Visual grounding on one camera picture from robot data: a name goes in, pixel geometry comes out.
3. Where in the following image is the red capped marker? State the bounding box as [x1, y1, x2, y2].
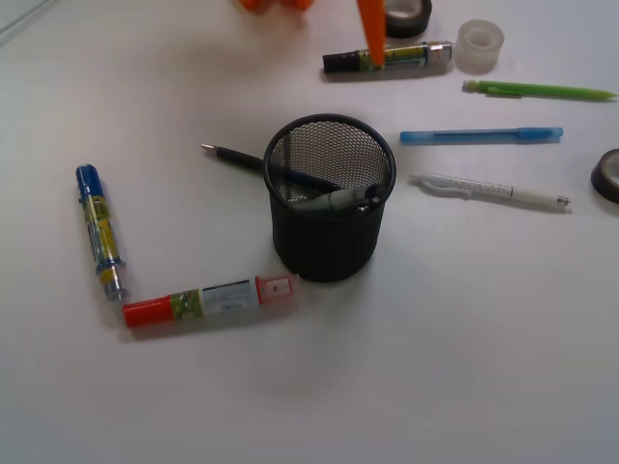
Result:
[122, 275, 301, 329]

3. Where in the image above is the clear tape roll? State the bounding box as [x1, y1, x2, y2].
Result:
[456, 19, 505, 74]

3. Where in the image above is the silver metal pen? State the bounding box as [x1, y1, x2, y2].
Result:
[292, 184, 386, 216]

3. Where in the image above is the green mechanical pencil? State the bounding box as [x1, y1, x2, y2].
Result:
[462, 80, 618, 102]

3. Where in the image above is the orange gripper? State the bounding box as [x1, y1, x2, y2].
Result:
[239, 0, 386, 67]

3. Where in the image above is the white dotted pen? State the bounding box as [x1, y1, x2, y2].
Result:
[408, 174, 572, 213]

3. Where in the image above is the black capped marker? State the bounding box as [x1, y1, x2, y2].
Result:
[322, 41, 456, 74]

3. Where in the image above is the black mesh pen holder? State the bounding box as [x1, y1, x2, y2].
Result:
[263, 113, 397, 282]

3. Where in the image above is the black tape roll at edge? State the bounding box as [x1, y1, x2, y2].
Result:
[590, 149, 619, 204]

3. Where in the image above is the dark blue ballpoint pen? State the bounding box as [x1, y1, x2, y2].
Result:
[201, 144, 341, 193]

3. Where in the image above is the light blue pen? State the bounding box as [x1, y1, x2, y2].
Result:
[399, 128, 564, 145]

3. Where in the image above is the blue capped marker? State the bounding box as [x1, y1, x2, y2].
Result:
[75, 164, 129, 303]

